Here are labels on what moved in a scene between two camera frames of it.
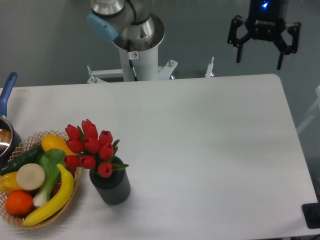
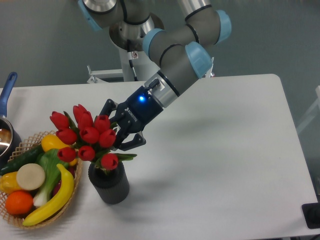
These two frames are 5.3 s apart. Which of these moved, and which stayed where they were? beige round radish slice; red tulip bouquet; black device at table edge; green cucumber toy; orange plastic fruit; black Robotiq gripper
Moved: black Robotiq gripper; red tulip bouquet
Stayed: green cucumber toy; black device at table edge; beige round radish slice; orange plastic fruit
